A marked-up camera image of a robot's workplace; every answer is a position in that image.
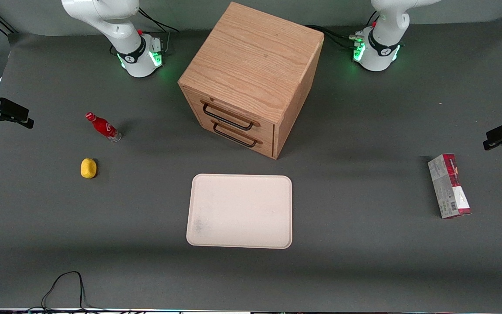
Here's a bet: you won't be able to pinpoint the wooden drawer front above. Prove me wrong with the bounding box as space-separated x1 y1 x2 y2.
199 119 275 158
183 87 276 137

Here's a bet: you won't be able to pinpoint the oak wooden drawer cabinet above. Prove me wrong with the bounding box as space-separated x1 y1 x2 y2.
178 2 325 160

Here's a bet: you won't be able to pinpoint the black right arm base cables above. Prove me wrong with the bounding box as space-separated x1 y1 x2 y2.
138 8 180 34

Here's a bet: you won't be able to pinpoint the grey and red carton box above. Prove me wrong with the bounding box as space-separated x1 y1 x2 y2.
427 154 472 219

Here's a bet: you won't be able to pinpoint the black left arm base cables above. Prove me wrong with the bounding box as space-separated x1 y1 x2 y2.
305 25 357 50

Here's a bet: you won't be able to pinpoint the black looped table cable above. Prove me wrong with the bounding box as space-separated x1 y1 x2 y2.
41 271 103 313

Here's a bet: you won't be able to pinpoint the cream plastic tray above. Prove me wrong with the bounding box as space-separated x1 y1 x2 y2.
186 174 293 249

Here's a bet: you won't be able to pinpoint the yellow lemon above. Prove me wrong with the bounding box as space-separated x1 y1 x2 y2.
80 158 98 179

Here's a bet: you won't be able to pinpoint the black arm base cables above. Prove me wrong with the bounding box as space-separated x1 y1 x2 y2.
305 25 357 50
138 8 180 34

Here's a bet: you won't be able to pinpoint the black wire drawer handle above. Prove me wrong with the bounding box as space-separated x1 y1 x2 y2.
202 101 261 131
212 121 264 148

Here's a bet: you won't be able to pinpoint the red coke bottle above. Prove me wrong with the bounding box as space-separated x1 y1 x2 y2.
85 112 122 143

